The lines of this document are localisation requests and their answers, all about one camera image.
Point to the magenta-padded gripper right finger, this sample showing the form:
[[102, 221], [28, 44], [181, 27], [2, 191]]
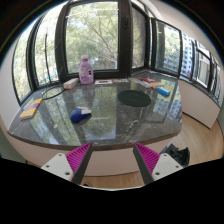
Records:
[[165, 165]]

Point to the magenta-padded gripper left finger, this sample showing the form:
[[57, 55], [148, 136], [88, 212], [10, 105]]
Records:
[[60, 164]]

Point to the blue and white computer mouse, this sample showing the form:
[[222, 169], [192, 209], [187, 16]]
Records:
[[79, 115]]

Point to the round black mouse pad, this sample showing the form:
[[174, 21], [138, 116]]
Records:
[[134, 98]]

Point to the dark bag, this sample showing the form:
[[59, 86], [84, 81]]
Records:
[[176, 155]]

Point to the yellow and purple box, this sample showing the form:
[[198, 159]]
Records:
[[30, 109]]

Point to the blue and white box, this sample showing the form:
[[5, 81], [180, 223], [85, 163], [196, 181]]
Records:
[[163, 91]]

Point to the beige book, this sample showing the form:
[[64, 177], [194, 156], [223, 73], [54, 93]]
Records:
[[158, 85]]

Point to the orange and white box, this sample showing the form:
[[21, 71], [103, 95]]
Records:
[[71, 83]]

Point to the colourful thin booklet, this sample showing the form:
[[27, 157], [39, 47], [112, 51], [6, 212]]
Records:
[[133, 79]]

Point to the white card with dark picture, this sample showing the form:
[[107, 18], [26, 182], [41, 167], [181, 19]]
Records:
[[103, 81]]

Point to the purple detergent bottle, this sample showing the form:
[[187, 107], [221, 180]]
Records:
[[85, 73]]

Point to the pale printed leaflet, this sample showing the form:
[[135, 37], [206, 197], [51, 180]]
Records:
[[121, 80]]

